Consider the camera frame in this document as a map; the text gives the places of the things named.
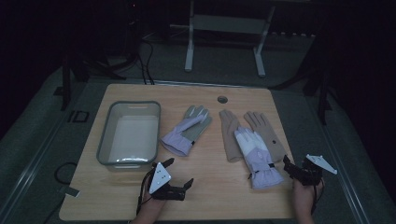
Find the black rectangular floor frame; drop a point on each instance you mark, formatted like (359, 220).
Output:
(74, 116)

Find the grey plastic bin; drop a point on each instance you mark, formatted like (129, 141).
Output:
(130, 137)

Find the white metal stand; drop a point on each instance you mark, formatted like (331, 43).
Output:
(229, 24)

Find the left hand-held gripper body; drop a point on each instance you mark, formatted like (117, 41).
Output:
(159, 178)

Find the person's left hand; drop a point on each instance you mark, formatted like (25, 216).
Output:
(151, 203)

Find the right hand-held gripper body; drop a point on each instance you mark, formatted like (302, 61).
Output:
(311, 172)

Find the purple and grey glove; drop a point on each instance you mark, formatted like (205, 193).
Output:
(183, 133)

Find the beige glove with dark button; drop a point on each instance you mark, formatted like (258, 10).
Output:
(271, 137)

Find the person's right hand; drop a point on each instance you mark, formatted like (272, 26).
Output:
(305, 196)

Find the black tripod stand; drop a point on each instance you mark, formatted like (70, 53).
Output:
(81, 70)
(320, 90)

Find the purple and white ski glove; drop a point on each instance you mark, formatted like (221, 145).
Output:
(257, 155)

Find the plain beige glove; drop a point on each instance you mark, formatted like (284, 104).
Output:
(229, 137)

